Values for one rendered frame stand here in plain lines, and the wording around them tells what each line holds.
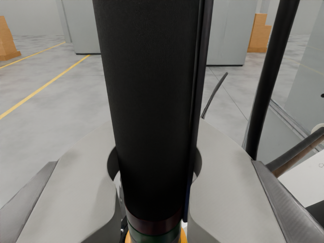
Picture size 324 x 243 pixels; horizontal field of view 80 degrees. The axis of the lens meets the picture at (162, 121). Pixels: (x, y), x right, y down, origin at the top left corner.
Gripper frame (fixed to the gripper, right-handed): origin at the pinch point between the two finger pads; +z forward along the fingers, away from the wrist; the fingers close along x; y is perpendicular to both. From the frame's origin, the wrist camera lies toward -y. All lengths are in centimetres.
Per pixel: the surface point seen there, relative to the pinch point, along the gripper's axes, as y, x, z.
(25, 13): 48, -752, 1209
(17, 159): 150, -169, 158
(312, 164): 24.8, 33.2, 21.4
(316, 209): 14.0, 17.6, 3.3
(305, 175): 26.7, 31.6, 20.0
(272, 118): 59, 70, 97
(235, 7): 10, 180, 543
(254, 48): 143, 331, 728
